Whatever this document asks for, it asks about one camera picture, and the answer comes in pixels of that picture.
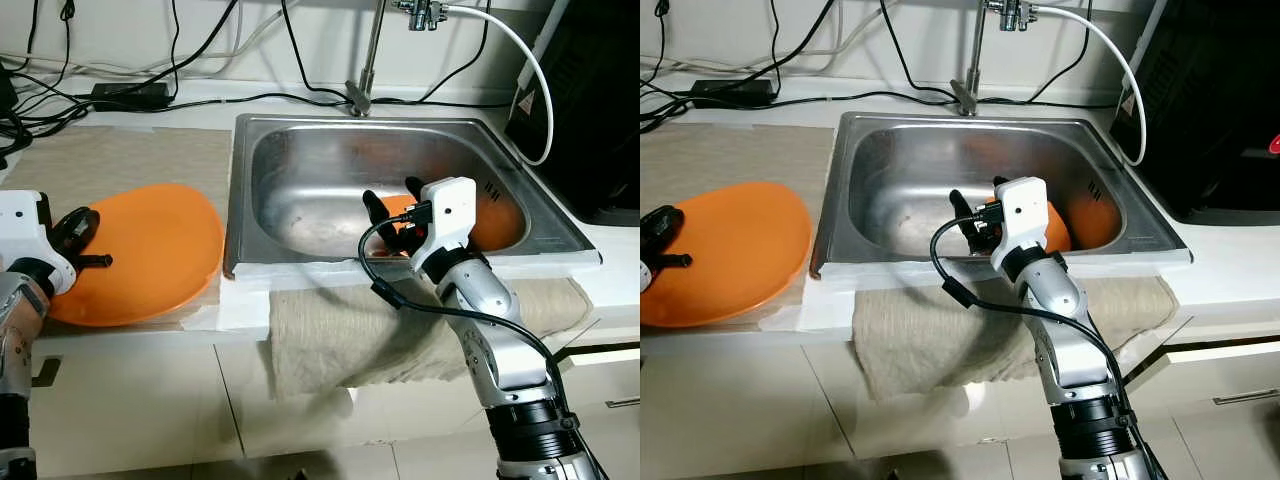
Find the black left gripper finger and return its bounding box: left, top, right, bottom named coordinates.
left=642, top=205, right=684, bottom=247
left=52, top=207, right=100, bottom=246

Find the orange plate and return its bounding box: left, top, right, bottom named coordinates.
left=46, top=183, right=226, bottom=329
left=640, top=180, right=812, bottom=329

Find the stainless steel sink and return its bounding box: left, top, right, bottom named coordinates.
left=808, top=112, right=1194, bottom=281
left=222, top=112, right=603, bottom=281

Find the beige woven mat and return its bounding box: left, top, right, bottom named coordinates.
left=640, top=122, right=839, bottom=331
left=0, top=125, right=238, bottom=333

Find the black appliance with warning sticker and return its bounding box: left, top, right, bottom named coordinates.
left=505, top=0, right=641, bottom=227
left=1110, top=0, right=1280, bottom=227

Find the beige cloth towel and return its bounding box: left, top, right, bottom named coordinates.
left=268, top=277, right=593, bottom=403
left=852, top=275, right=1183, bottom=403

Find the black power adapter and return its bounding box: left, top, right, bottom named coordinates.
left=92, top=82, right=172, bottom=112
left=692, top=78, right=778, bottom=109

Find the chrome water valve fitting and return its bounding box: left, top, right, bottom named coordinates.
left=394, top=0, right=448, bottom=32
left=985, top=0, right=1038, bottom=32

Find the white base cabinet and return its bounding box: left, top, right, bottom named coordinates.
left=0, top=325, right=641, bottom=471
left=640, top=325, right=1280, bottom=471

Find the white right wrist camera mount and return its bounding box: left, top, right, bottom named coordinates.
left=408, top=177, right=477, bottom=278
left=990, top=176, right=1048, bottom=276

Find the black wall cable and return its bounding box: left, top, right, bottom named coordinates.
left=740, top=0, right=839, bottom=83
left=985, top=0, right=1093, bottom=105
left=168, top=0, right=183, bottom=87
left=375, top=0, right=493, bottom=107
left=140, top=0, right=243, bottom=87
left=879, top=0, right=958, bottom=101
left=768, top=0, right=783, bottom=83
left=279, top=0, right=353, bottom=103

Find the black adapter cord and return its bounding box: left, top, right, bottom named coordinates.
left=168, top=90, right=353, bottom=113
left=775, top=88, right=958, bottom=108

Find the white water hose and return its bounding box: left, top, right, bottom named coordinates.
left=1035, top=5, right=1149, bottom=167
left=445, top=5, right=555, bottom=167

